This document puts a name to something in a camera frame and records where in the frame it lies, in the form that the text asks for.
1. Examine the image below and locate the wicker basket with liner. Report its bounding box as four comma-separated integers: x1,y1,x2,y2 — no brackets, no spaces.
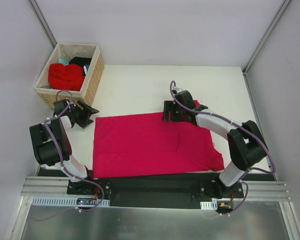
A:
34,42,105,109

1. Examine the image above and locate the magenta pink t shirt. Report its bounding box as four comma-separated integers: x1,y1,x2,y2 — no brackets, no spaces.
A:
92,112,225,178

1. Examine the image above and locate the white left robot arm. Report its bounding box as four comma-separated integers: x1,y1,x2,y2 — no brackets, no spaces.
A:
29,99,99,195

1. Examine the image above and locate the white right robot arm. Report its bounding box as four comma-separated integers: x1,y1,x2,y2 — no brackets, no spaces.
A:
163,89,269,199

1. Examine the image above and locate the red t shirt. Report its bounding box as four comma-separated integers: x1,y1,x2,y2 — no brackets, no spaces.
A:
48,63,85,92

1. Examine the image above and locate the black t shirt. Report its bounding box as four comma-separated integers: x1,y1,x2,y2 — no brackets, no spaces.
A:
68,56,92,73

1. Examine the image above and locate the light blue t shirt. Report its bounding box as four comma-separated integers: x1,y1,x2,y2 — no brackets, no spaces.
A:
57,58,69,66

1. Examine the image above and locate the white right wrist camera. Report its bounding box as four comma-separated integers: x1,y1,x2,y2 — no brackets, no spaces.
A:
171,86,183,95

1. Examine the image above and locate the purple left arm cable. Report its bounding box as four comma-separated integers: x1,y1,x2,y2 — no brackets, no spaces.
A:
31,89,105,221

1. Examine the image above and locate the aluminium frame rail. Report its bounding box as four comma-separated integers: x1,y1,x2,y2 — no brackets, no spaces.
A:
21,170,292,202

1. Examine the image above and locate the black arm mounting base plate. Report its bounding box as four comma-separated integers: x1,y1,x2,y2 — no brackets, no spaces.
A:
66,173,244,209

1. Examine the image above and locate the right aluminium frame post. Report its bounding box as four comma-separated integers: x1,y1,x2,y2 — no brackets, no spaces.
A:
242,0,293,76

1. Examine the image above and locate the aluminium frame post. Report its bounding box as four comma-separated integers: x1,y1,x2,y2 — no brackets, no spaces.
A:
242,0,293,76
27,0,58,49

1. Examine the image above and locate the left white cable duct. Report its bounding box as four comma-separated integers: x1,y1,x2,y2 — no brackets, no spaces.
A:
32,196,110,208

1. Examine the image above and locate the white cable duct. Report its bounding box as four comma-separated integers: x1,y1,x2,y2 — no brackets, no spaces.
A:
200,201,218,211
32,196,110,208

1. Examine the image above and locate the right white cable duct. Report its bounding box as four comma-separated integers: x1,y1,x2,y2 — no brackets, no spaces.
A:
200,201,218,211

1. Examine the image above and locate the left aluminium frame post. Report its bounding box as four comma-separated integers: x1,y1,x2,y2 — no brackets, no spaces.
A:
27,0,58,49

